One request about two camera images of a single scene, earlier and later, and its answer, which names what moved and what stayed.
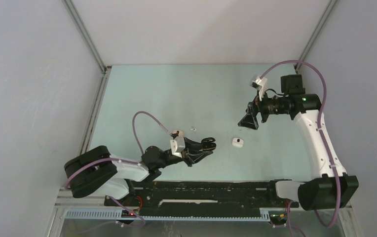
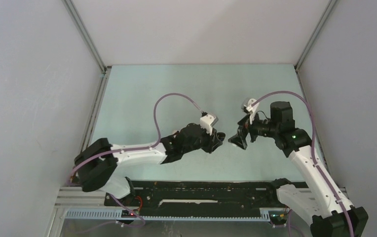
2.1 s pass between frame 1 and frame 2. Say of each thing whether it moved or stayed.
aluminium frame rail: stayed
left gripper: moved
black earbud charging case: moved
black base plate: stayed
